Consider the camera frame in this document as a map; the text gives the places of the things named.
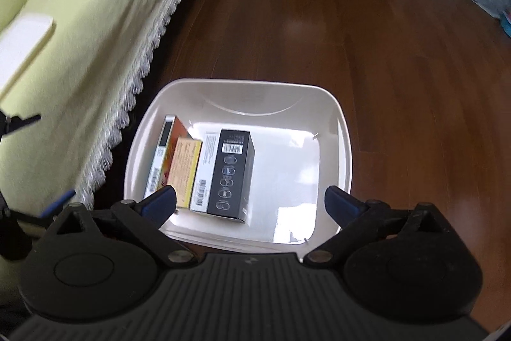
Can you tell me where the green sofa cover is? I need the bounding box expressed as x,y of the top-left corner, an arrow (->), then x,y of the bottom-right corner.
1,0 -> 181,216

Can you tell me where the orange red box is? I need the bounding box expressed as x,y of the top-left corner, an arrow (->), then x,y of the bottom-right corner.
144,115 -> 191,198

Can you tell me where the white plastic bin lid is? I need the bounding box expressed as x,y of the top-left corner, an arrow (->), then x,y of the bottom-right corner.
1,13 -> 56,97

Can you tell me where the white blue medicine box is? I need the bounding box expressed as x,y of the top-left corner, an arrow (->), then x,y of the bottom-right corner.
190,131 -> 220,213

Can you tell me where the white plastic storage bin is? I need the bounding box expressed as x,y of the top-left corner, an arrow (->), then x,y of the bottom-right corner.
124,79 -> 353,257

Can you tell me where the black product box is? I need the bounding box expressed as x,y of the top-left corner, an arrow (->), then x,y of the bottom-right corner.
207,129 -> 256,222

